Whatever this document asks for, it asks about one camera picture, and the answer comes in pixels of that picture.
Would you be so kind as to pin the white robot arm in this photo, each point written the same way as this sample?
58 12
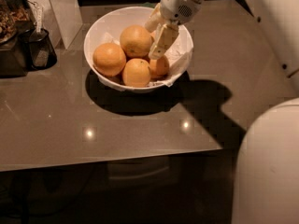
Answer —
266 188

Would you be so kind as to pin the white paper liner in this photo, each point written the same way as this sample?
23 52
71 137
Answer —
179 57

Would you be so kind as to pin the top orange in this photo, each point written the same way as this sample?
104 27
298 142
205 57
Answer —
135 41

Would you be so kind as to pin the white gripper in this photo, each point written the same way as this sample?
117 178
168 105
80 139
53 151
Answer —
176 7

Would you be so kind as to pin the white bowl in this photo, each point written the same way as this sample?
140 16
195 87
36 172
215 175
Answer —
109 27

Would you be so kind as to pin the white tag stick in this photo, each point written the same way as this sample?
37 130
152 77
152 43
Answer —
38 17

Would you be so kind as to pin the front orange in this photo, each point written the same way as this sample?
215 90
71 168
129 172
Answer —
136 73

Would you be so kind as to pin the left orange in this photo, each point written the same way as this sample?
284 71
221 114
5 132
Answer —
109 59

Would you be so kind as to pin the right orange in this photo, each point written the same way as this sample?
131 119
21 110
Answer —
158 68

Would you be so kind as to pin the white folded card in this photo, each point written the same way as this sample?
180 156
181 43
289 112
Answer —
62 19

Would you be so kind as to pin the black mesh cup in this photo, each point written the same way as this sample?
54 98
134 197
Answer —
42 53

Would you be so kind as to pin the black stand with snack bowl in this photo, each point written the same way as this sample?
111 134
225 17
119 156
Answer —
14 20

